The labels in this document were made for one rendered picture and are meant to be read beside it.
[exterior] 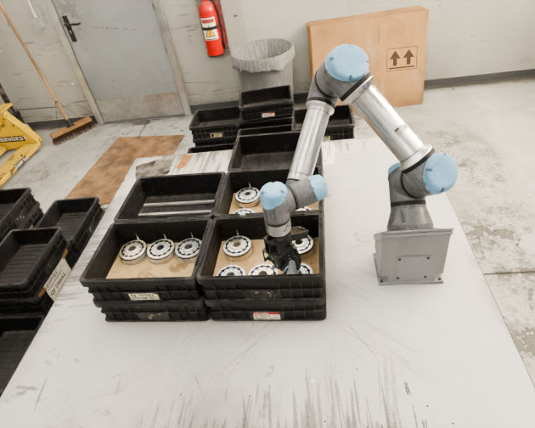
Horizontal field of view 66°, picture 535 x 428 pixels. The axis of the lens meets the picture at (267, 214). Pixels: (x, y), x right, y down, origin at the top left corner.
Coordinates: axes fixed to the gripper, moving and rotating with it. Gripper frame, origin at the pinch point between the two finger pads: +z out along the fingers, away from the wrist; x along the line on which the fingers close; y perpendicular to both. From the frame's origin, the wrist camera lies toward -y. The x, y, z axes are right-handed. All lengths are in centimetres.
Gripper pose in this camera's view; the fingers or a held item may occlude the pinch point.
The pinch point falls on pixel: (290, 271)
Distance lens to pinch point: 136.5
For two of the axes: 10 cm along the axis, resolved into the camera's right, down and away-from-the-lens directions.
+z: 1.4, 7.6, 6.3
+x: 7.3, 3.5, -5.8
